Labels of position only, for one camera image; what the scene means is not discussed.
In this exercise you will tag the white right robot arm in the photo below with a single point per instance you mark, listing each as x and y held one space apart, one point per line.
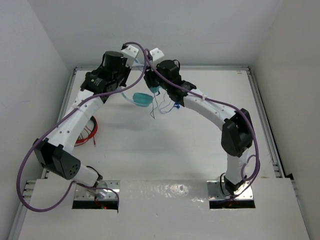
236 137

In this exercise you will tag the teal cat-ear headphones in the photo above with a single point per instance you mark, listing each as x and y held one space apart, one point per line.
142 99

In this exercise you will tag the red headphones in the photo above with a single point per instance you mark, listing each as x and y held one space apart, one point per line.
90 133

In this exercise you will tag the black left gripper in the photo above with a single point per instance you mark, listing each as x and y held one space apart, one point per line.
127 70

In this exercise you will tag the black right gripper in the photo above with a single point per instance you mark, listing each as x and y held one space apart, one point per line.
150 76

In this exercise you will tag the metal base plate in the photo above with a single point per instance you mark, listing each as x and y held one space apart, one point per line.
106 191
218 192

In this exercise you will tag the white front cover board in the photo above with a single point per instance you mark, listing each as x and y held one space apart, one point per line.
174 210

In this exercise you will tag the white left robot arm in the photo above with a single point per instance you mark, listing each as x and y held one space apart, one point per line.
54 152

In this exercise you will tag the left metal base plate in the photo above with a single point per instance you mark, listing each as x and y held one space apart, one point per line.
106 191

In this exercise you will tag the aluminium table frame rail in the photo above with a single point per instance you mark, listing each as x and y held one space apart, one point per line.
166 153

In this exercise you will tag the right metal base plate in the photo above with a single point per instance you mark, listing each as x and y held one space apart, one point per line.
218 192

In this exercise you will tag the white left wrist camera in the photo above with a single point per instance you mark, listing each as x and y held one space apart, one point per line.
130 53

